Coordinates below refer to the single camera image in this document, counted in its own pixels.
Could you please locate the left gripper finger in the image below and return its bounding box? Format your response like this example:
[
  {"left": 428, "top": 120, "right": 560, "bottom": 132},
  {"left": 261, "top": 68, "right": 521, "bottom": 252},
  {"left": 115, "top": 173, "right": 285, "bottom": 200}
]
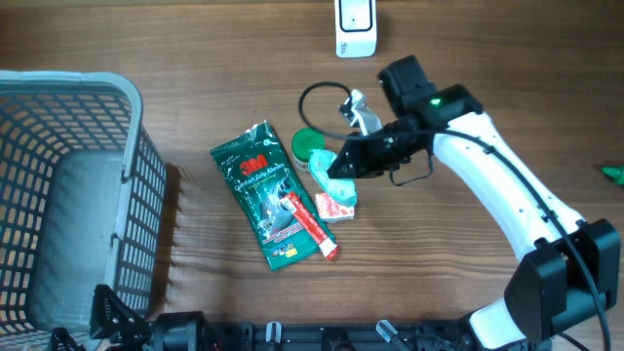
[
  {"left": 47, "top": 328, "right": 81, "bottom": 351},
  {"left": 90, "top": 285, "right": 137, "bottom": 339}
]

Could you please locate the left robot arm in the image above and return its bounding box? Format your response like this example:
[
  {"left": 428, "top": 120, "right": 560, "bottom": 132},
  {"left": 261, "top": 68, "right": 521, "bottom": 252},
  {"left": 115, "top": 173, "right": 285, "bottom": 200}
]
[{"left": 90, "top": 285, "right": 224, "bottom": 351}]

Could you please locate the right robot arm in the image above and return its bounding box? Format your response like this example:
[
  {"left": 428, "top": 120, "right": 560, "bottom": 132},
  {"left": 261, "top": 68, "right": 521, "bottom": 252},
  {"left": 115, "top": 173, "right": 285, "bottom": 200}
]
[{"left": 329, "top": 56, "right": 620, "bottom": 350}]

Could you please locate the red sauce bottle green cap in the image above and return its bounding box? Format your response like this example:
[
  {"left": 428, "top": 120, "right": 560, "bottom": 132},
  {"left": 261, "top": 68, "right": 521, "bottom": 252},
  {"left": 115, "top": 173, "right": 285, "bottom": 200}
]
[{"left": 602, "top": 166, "right": 624, "bottom": 186}]

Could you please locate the white barcode scanner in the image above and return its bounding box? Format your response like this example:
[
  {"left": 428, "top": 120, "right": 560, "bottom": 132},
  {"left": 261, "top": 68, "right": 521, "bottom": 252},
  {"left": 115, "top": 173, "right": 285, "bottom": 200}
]
[{"left": 334, "top": 0, "right": 377, "bottom": 59}]

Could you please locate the red toothpaste tube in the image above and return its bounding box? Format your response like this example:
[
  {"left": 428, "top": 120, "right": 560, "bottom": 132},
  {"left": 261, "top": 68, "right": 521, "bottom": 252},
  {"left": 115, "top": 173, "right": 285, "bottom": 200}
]
[{"left": 280, "top": 192, "right": 339, "bottom": 260}]

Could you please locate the grey plastic shopping basket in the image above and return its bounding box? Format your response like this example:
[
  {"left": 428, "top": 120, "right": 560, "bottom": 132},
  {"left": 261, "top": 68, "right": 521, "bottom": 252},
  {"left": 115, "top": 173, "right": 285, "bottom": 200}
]
[{"left": 1, "top": 71, "right": 167, "bottom": 350}]

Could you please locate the small red white packet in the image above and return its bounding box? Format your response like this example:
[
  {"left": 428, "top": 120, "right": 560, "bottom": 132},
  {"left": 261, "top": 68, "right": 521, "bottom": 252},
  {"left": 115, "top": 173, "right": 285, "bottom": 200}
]
[{"left": 315, "top": 193, "right": 355, "bottom": 223}]

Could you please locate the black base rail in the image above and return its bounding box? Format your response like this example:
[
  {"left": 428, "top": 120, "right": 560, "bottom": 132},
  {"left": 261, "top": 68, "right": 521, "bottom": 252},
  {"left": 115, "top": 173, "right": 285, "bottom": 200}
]
[{"left": 145, "top": 311, "right": 552, "bottom": 351}]

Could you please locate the teal wet wipes pack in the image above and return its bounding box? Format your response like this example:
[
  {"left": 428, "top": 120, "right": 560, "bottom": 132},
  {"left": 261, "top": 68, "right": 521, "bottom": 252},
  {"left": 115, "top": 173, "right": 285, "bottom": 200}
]
[{"left": 308, "top": 149, "right": 357, "bottom": 207}]

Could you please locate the black camera cable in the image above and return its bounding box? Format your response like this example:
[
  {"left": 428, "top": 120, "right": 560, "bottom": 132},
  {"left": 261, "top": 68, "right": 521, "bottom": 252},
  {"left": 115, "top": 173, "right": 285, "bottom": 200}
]
[{"left": 297, "top": 81, "right": 613, "bottom": 351}]

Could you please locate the green 3M gloves packet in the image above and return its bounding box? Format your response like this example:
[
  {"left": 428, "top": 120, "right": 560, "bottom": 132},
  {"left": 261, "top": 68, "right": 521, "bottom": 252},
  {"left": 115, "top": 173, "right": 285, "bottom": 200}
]
[{"left": 210, "top": 121, "right": 336, "bottom": 271}]

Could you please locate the green lid jar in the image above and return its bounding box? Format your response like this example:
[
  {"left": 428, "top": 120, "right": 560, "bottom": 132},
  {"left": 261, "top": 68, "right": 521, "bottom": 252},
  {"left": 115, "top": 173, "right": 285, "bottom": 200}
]
[{"left": 292, "top": 128, "right": 326, "bottom": 172}]

